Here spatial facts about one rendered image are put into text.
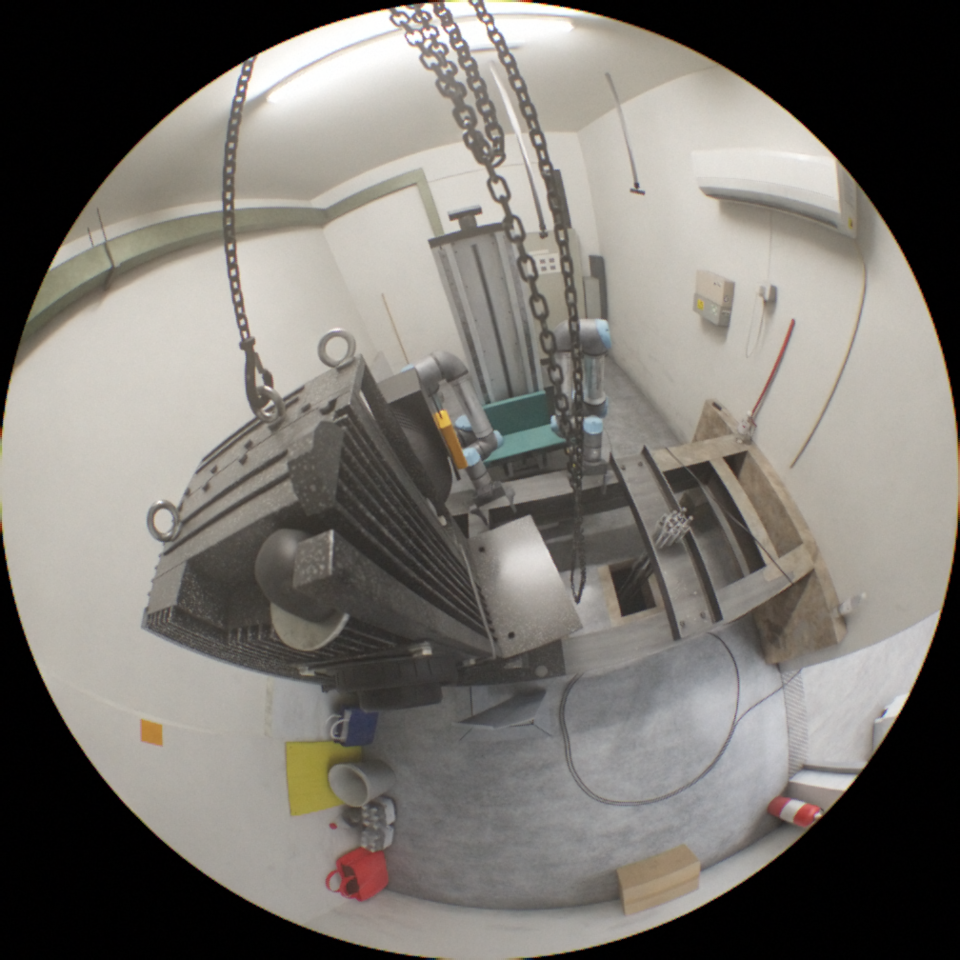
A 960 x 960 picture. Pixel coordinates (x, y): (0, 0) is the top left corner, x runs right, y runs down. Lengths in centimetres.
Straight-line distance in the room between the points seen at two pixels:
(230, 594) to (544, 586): 79
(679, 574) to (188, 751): 211
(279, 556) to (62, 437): 128
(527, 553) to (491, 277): 110
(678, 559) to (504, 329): 126
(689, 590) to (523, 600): 69
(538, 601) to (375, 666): 56
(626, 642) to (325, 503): 105
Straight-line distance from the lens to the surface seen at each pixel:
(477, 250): 128
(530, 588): 89
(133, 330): 167
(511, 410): 148
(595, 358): 120
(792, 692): 247
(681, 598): 122
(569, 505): 156
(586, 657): 110
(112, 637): 140
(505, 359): 142
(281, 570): 26
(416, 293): 343
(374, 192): 340
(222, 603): 49
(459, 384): 111
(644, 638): 114
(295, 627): 34
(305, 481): 24
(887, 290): 154
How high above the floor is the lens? 175
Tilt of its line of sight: 48 degrees down
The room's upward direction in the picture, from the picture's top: 21 degrees counter-clockwise
